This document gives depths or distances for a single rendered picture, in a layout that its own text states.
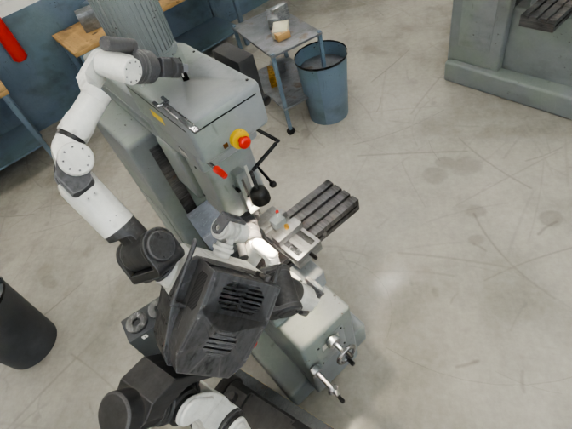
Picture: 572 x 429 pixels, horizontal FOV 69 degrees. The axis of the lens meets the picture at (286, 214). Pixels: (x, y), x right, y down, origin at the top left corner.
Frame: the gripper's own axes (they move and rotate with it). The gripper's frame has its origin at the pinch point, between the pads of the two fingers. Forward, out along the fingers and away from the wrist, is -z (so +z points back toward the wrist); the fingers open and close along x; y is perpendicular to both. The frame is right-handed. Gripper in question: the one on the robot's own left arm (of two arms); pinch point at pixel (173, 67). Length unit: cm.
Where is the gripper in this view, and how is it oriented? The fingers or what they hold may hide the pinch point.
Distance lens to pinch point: 135.8
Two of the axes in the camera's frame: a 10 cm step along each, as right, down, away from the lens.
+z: -4.1, 2.9, -8.7
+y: 0.2, -9.4, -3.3
